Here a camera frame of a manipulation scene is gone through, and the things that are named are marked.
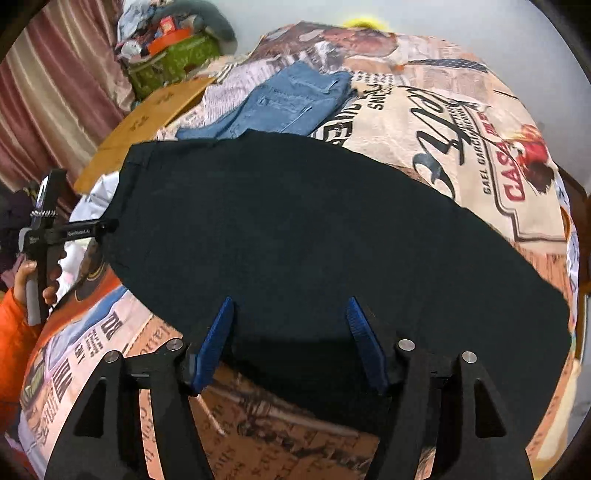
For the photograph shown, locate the orange sleeved left forearm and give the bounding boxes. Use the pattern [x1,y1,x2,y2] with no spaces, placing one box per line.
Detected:
[0,288,43,409]

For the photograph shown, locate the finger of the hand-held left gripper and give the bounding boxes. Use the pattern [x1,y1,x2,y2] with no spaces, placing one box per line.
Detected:
[68,220,119,241]

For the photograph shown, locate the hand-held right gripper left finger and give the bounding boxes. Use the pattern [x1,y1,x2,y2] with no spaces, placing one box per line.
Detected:
[45,296,236,480]

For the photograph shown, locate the pile of clothes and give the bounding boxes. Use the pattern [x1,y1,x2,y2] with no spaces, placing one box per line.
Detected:
[115,0,238,63]

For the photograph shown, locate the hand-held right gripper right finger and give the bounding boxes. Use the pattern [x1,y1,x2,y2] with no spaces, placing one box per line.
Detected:
[346,296,536,480]

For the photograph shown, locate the printed blanket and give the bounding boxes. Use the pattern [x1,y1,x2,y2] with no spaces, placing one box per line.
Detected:
[4,21,581,480]

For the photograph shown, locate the green patterned storage box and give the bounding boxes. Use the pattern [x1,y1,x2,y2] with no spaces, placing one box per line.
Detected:
[127,33,221,101]

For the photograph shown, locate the person's left hand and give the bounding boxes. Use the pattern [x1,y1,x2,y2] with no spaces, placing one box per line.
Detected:
[13,260,62,306]

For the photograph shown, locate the brown cardboard sheet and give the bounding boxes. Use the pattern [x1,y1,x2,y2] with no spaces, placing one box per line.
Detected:
[74,76,218,195]

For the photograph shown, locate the yellow fluffy object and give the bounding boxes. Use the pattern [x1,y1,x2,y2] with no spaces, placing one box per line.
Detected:
[341,17,391,31]

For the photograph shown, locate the striped pink curtain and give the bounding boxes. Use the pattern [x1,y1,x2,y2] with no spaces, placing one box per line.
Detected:
[0,7,134,192]

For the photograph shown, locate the orange lid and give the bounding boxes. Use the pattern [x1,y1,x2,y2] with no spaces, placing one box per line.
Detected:
[147,28,192,54]

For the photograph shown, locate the blue jeans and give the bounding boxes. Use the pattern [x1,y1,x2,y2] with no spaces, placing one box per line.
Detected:
[175,61,357,140]

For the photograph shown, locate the black pants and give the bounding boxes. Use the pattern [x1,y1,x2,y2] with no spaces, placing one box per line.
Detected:
[102,129,571,432]

